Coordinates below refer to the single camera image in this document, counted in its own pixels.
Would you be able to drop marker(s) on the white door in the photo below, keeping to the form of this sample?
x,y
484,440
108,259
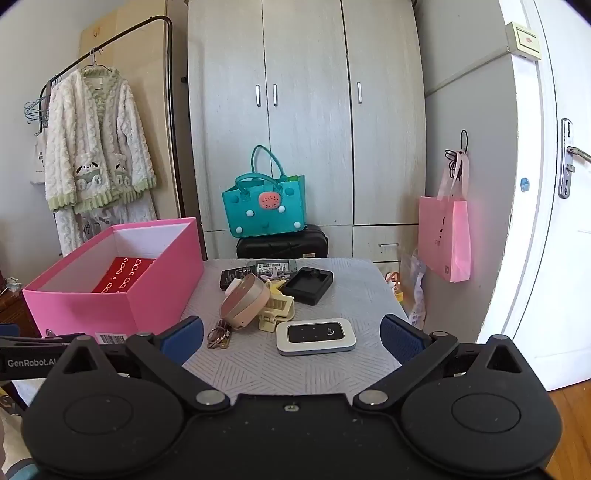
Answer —
x,y
531,254

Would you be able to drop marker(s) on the cream wall box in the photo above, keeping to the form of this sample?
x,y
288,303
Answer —
x,y
524,39

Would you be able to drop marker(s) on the dark wooden cabinet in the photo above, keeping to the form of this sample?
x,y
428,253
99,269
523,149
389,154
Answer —
x,y
11,304

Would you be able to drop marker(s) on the white tote bag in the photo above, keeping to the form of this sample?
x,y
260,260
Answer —
x,y
39,157

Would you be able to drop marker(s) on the pink cardboard box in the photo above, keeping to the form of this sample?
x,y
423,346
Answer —
x,y
138,295

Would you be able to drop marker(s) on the black flat battery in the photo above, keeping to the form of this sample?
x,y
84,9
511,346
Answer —
x,y
233,278

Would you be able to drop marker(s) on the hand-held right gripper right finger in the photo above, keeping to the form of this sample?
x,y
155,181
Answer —
x,y
401,339

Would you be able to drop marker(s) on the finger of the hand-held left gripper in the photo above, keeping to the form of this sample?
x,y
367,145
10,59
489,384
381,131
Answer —
x,y
9,330

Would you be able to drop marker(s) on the cream hair claw clip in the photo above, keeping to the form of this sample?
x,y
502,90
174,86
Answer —
x,y
277,314

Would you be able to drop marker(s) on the blue clothes hangers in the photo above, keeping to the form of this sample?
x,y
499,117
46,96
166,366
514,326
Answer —
x,y
34,113

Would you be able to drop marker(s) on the grey device with white label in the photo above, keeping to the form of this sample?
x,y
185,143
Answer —
x,y
272,266

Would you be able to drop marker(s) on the white pocket router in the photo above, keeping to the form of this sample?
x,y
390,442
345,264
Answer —
x,y
316,337

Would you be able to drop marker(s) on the teal felt handbag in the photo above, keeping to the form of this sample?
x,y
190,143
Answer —
x,y
263,207

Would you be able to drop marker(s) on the beige rounded compact case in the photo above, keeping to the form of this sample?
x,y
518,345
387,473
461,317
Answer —
x,y
242,300

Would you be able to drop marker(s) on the black plastic tray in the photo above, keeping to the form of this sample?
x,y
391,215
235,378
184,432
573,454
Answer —
x,y
307,284

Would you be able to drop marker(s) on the white fluffy robe green trim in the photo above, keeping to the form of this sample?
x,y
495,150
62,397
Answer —
x,y
97,138

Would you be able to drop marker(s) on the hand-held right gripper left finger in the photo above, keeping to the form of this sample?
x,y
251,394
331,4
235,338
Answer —
x,y
184,339

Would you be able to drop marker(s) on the black clothes rack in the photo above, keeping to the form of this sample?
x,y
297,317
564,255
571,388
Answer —
x,y
171,92

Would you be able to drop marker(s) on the blue round door sticker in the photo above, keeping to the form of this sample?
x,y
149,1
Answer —
x,y
525,184

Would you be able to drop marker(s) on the clear plastic bag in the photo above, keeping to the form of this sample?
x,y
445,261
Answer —
x,y
415,286

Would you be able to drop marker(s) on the black hard suitcase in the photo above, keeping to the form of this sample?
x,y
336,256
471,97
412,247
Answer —
x,y
281,244

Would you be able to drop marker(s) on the pink paper bag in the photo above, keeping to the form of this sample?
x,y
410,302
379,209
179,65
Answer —
x,y
443,235

